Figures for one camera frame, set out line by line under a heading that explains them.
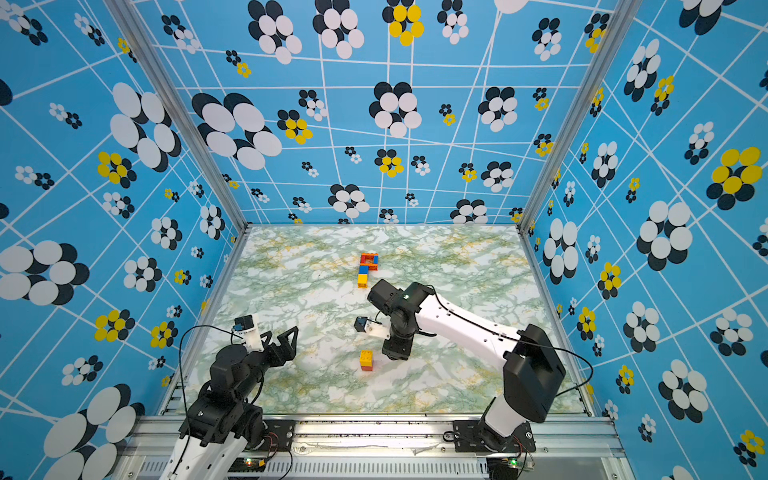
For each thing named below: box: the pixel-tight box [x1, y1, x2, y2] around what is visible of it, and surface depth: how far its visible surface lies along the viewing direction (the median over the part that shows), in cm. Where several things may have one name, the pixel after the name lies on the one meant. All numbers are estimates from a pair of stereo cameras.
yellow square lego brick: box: [360, 350, 373, 367], surface depth 82 cm
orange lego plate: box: [360, 252, 379, 271], surface depth 110 cm
